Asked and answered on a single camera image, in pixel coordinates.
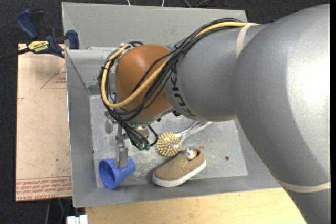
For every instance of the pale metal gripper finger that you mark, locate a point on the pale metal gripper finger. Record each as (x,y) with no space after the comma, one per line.
(108,126)
(123,157)

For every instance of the blue plastic cup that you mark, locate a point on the blue plastic cup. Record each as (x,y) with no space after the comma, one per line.
(113,174)

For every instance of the yellow spiky ball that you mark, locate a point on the yellow spiky ball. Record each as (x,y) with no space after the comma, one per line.
(168,144)

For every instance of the tan slip-on shoe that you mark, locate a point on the tan slip-on shoe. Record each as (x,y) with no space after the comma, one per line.
(176,170)

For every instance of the small orange and white toy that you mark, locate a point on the small orange and white toy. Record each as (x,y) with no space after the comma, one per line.
(191,154)

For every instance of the brown cardboard board, red print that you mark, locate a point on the brown cardboard board, red print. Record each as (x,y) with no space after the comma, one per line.
(42,118)

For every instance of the grey metal bin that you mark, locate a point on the grey metal bin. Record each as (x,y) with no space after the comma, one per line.
(215,149)

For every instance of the black cylinder on white bracket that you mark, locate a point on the black cylinder on white bracket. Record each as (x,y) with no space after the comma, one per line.
(175,113)

